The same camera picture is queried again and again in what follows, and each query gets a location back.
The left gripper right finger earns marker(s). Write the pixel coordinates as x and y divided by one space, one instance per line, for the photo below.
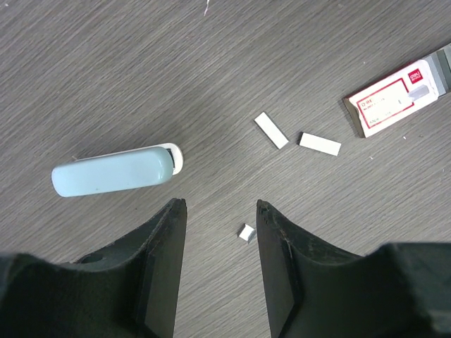
315 289

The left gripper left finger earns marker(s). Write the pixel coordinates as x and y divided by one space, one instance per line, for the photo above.
128 288

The light blue stapler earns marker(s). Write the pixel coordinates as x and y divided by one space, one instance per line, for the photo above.
133 169

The long staple strip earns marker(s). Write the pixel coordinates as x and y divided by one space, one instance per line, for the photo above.
321 144
271 130

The small staple strip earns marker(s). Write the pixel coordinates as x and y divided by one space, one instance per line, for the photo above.
247 233

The red white staple box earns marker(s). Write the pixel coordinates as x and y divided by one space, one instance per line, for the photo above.
406 91

